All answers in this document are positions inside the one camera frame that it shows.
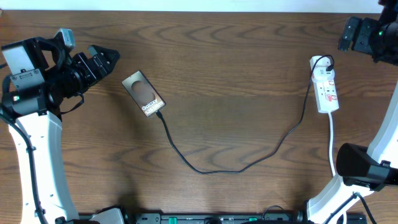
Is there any black USB charging cable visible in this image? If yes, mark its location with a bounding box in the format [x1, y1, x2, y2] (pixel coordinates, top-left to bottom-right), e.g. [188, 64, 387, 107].
[155, 54, 335, 175]

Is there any Galaxy S25 Ultra smartphone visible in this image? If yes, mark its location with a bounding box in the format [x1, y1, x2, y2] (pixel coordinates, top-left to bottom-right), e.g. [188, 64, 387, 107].
[121, 70, 166, 118]

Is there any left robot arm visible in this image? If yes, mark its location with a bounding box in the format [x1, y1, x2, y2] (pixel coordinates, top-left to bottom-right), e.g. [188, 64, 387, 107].
[1, 30, 128, 223]

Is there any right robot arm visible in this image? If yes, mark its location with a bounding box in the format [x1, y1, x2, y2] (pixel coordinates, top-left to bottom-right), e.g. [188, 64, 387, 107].
[303, 0, 397, 223]

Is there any white USB charger adapter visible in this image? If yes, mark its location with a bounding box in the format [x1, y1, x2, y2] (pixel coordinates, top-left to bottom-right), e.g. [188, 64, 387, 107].
[310, 55, 335, 83]

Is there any white power strip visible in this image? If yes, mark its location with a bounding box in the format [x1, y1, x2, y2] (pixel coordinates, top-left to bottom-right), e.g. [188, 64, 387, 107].
[312, 68, 339, 114]

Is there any white power strip cord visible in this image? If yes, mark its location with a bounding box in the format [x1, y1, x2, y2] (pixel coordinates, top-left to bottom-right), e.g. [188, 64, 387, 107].
[327, 112, 348, 224]

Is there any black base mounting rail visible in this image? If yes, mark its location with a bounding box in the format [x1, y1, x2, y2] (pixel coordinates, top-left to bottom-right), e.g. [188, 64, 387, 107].
[77, 212, 368, 224]

